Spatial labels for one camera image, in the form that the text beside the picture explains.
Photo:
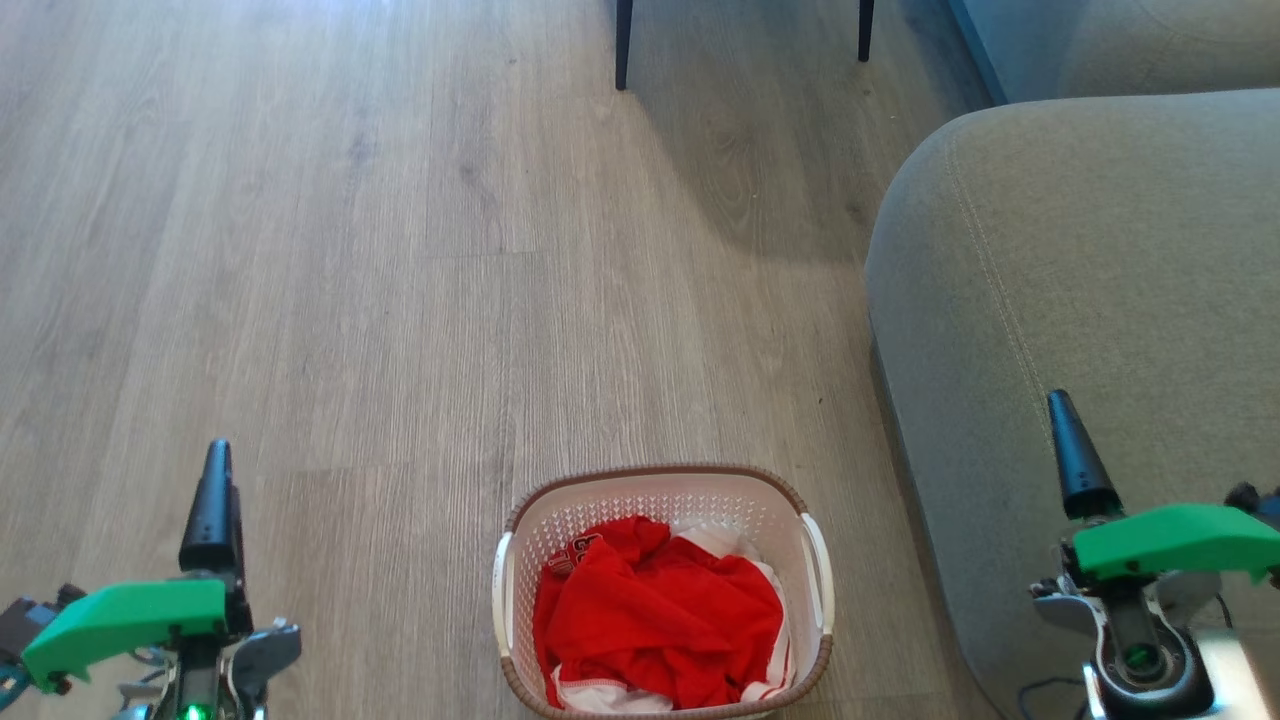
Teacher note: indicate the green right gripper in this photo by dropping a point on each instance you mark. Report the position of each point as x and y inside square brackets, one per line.
[1175, 540]

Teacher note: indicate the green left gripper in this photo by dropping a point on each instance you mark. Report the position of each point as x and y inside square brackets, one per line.
[120, 615]

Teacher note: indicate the dark left wrist camera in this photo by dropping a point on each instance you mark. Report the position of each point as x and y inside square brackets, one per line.
[25, 620]

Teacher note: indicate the white plastic laundry basket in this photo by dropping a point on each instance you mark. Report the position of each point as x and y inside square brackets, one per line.
[520, 560]

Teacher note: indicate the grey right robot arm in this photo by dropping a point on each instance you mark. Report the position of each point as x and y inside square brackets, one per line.
[1145, 650]

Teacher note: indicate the black chair leg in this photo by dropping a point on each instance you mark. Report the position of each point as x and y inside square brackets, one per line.
[623, 40]
[865, 28]

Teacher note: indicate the grey fabric sofa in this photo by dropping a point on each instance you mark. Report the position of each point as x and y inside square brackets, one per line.
[1080, 280]

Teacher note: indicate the dark right wrist camera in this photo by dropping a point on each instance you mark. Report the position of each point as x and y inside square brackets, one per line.
[1255, 500]

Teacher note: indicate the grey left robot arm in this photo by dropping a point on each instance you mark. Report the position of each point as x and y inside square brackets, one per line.
[250, 660]

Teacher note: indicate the dark wrist camera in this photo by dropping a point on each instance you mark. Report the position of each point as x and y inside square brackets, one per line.
[1255, 500]
[25, 620]

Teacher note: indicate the grey sofa section blue edge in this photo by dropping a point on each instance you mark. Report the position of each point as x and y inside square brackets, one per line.
[1120, 45]

